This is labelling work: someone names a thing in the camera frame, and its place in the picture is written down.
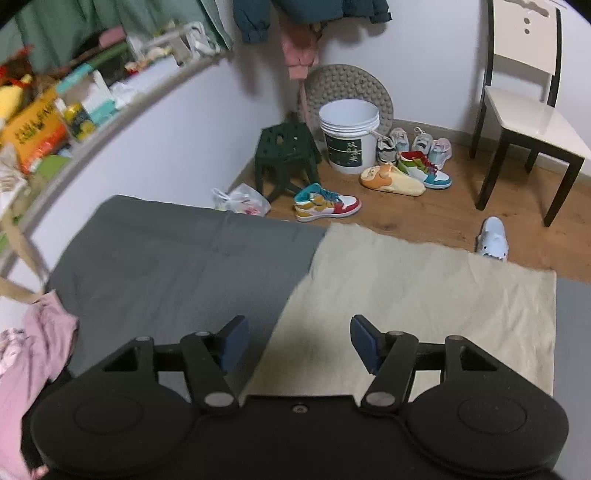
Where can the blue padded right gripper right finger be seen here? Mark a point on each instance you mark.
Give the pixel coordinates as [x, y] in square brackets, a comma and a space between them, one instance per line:
[375, 348]

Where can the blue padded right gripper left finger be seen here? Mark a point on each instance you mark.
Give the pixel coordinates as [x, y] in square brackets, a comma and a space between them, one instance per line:
[222, 349]

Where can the beige garment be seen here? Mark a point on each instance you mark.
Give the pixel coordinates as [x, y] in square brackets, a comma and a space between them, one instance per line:
[425, 289]

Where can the pink clothes pile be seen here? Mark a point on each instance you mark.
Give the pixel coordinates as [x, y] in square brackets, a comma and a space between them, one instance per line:
[30, 358]

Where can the grey bed sheet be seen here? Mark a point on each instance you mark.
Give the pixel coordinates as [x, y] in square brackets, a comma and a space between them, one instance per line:
[141, 268]

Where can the white plastic bag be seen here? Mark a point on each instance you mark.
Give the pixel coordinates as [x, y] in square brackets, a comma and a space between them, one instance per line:
[241, 200]

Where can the colourful high-top sneaker left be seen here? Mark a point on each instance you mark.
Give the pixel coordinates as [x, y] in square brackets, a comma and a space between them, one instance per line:
[315, 202]

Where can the colourful high-top sneaker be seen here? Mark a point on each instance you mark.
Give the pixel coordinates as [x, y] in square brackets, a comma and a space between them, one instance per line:
[417, 165]
[315, 202]

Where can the light blue shark slipper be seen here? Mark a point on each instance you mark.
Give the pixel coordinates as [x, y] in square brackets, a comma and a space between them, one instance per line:
[492, 241]

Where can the orange yellow plush slipper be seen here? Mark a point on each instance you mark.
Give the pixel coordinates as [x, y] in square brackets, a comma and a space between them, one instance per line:
[390, 179]

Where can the colourful high-top sneaker right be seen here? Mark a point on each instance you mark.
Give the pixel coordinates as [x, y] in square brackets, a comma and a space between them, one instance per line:
[417, 165]

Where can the grey white sneaker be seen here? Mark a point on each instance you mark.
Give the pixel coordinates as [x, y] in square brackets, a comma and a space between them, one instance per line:
[390, 146]

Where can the dark green plastic stool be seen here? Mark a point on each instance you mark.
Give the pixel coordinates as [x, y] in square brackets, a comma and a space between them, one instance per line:
[285, 149]

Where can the white pink sneaker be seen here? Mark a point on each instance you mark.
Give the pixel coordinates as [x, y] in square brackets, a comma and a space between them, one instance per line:
[438, 151]

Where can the white plastic bucket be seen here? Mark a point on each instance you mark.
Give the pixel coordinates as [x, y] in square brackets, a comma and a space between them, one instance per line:
[350, 128]

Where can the beige tote bag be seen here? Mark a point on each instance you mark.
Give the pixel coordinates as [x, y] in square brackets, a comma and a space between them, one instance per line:
[13, 182]

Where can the round grey studded mat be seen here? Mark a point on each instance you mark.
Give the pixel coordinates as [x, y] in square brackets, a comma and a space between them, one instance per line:
[340, 81]

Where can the yellow drink can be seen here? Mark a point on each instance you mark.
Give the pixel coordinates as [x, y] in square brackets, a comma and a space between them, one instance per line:
[78, 121]

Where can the teal white small box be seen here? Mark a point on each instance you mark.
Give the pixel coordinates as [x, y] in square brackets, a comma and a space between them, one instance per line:
[97, 99]

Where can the orange cardboard box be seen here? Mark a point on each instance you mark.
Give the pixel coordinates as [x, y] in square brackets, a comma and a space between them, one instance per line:
[36, 132]

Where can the pink hanging garment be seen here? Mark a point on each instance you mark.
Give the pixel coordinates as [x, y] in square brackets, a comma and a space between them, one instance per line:
[299, 44]

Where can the dark teal hanging jacket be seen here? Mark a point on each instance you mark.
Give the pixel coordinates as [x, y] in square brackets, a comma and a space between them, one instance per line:
[253, 16]

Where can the yellow plush toy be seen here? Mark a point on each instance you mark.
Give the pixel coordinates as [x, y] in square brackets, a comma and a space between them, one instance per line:
[12, 97]

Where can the cream and black chair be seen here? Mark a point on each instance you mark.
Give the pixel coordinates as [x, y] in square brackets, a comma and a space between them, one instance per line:
[529, 33]

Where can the green curtain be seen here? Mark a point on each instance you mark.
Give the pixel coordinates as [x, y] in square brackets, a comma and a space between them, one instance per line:
[56, 29]

